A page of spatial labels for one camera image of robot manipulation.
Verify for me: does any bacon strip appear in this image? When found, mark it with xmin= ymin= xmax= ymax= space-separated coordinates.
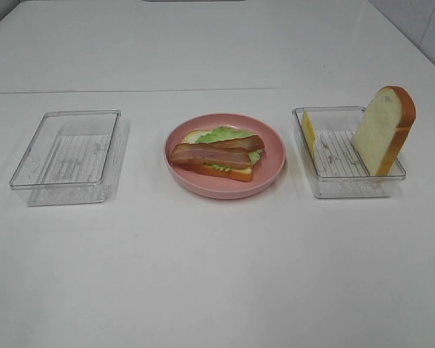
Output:
xmin=170 ymin=144 xmax=251 ymax=169
xmin=206 ymin=135 xmax=265 ymax=152

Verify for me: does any bread slice with orange crust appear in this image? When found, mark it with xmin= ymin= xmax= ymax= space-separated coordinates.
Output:
xmin=182 ymin=130 xmax=253 ymax=182

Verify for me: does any green lettuce leaf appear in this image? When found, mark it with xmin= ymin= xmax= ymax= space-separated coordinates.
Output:
xmin=188 ymin=126 xmax=263 ymax=172

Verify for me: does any pink round plate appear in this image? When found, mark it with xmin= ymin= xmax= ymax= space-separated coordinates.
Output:
xmin=163 ymin=113 xmax=286 ymax=199

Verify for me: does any yellow cheese slice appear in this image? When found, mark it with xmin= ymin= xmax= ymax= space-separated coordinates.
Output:
xmin=301 ymin=111 xmax=316 ymax=159

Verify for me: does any clear right plastic container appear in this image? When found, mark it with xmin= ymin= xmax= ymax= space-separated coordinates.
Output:
xmin=292 ymin=106 xmax=406 ymax=199

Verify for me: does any clear plastic container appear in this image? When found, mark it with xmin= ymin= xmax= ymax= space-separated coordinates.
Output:
xmin=9 ymin=109 xmax=128 ymax=207
xmin=292 ymin=106 xmax=406 ymax=199

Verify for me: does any clear left plastic container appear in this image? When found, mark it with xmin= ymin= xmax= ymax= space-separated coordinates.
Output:
xmin=9 ymin=109 xmax=128 ymax=207

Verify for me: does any upright bread slice right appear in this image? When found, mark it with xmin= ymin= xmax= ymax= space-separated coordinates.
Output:
xmin=352 ymin=86 xmax=416 ymax=176

